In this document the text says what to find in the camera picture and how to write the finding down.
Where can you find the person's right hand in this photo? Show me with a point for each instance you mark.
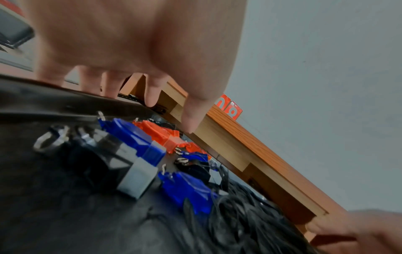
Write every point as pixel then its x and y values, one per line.
pixel 355 233

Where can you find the black chair with grey frame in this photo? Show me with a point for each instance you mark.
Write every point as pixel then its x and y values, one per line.
pixel 14 27

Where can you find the black plastic tray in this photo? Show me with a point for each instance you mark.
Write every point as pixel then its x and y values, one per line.
pixel 62 198

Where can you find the person's left hand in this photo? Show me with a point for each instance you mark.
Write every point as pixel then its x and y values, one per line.
pixel 141 37

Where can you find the blue plastic holders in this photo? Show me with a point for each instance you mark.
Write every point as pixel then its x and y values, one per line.
pixel 135 141

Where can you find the orange plastic holders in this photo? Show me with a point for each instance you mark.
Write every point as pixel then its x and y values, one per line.
pixel 160 135

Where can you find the blue and red flip scoreboard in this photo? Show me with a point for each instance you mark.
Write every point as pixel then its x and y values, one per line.
pixel 230 109

